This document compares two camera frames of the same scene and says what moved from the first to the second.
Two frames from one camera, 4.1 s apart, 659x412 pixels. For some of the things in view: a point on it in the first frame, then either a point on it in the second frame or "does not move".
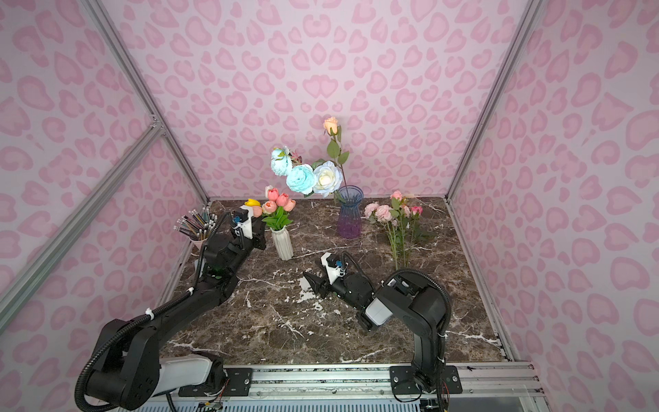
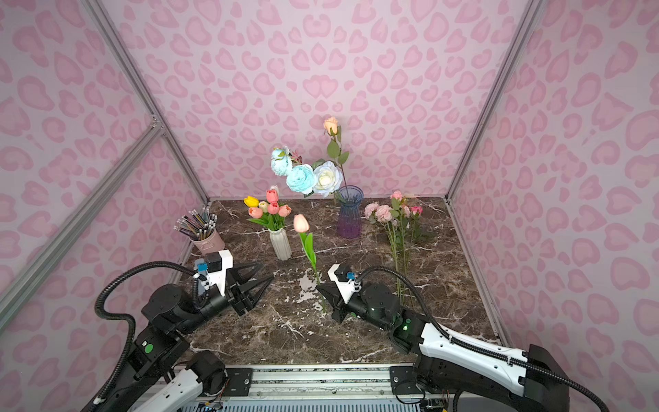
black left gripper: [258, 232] to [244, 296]
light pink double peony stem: [406, 213] does not move
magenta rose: [416, 211] does not move
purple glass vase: [350, 225] does not move
